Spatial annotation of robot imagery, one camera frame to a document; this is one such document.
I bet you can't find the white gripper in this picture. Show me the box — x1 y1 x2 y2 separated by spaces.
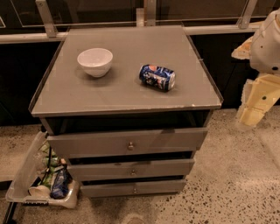
236 73 280 127

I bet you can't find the grey bottom drawer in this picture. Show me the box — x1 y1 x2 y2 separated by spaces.
80 179 186 198

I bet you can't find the grey drawer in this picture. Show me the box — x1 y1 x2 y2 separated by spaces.
67 159 194 181
80 179 186 198
48 128 207 158

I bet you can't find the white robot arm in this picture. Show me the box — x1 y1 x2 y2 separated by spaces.
231 9 280 127

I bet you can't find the grey top drawer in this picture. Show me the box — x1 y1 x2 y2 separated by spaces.
48 128 207 158

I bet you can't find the grey drawer cabinet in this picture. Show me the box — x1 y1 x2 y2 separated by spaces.
30 26 222 187

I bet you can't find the grey middle drawer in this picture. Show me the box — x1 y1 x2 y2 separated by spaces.
67 159 194 181

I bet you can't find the blue soda can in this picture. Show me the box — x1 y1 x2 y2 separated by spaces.
139 65 176 92

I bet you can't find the white ceramic bowl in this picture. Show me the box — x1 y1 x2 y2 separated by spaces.
77 48 113 78

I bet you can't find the blue snack bag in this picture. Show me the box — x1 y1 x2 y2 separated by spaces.
50 167 70 200

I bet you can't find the green snack packet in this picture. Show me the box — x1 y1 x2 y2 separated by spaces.
38 142 61 188

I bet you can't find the white cup in bin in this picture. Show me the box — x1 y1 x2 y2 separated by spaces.
28 185 51 198

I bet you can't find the clear plastic bin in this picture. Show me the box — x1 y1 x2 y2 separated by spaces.
5 131 80 208

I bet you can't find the metal railing frame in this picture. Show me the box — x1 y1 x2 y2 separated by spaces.
0 0 280 46

